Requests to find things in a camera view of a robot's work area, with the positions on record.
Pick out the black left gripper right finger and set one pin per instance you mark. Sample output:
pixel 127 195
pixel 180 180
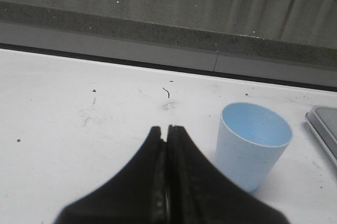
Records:
pixel 199 193

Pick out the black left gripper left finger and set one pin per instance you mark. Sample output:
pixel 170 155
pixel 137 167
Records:
pixel 136 194

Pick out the light blue plastic cup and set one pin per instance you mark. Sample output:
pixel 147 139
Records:
pixel 251 139

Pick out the silver electronic kitchen scale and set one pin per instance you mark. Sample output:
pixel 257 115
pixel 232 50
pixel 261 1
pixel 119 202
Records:
pixel 322 122

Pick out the grey stone counter ledge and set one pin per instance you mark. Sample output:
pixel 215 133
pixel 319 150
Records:
pixel 297 31

